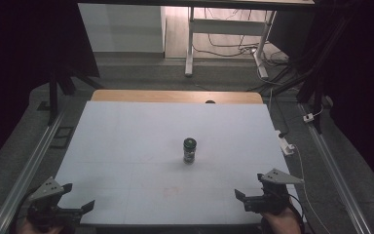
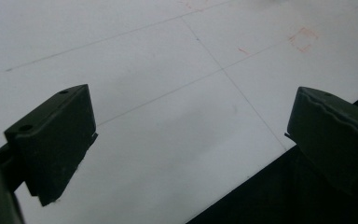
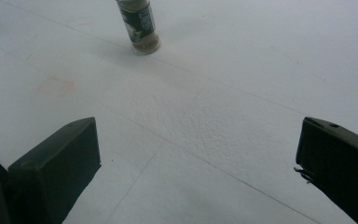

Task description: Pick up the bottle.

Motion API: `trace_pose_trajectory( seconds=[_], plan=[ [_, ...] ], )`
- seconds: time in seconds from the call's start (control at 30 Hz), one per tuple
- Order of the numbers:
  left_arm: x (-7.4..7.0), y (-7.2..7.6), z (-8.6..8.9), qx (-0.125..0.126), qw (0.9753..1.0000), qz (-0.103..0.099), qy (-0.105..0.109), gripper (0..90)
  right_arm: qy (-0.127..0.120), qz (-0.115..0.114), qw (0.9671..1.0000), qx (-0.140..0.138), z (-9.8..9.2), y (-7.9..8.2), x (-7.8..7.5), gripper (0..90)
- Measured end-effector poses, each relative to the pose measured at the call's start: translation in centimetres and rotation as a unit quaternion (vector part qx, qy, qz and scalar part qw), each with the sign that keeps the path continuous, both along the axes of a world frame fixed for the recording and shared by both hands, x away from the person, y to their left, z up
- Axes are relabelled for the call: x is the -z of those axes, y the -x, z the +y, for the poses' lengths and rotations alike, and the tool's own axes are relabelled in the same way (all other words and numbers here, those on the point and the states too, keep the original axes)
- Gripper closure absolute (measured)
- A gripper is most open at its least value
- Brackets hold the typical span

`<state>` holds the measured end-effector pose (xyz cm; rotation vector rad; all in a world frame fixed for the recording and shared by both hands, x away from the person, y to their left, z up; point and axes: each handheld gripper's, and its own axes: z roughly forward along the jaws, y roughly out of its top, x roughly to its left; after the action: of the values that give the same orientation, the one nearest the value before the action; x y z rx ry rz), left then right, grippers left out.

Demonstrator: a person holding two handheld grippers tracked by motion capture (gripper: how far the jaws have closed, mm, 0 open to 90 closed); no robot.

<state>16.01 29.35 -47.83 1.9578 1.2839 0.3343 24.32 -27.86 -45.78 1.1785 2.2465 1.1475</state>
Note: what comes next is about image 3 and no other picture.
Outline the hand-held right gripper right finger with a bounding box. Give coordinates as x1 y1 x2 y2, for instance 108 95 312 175
294 117 358 224

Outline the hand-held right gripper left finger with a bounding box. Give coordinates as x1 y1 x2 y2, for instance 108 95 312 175
0 117 103 224

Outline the glass spice jar green lid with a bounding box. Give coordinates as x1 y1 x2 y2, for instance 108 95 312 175
115 0 161 56

